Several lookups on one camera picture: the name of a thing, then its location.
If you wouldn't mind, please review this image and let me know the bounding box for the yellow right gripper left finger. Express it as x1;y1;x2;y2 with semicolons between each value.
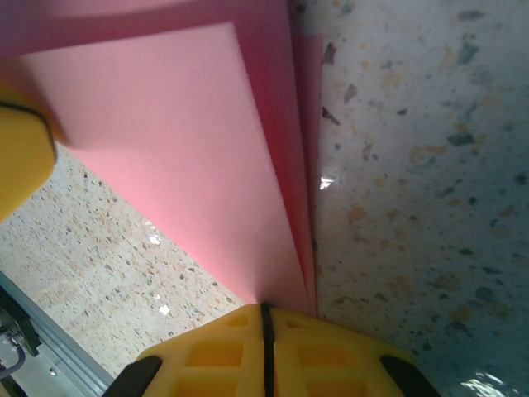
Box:
109;303;269;397

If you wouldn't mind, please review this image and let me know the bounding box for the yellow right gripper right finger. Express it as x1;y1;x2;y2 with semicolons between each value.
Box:
267;305;442;397

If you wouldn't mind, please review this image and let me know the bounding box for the aluminium mounting rail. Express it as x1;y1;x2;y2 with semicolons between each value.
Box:
0;270;115;397

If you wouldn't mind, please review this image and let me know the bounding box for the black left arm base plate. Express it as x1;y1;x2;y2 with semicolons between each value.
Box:
0;285;38;359

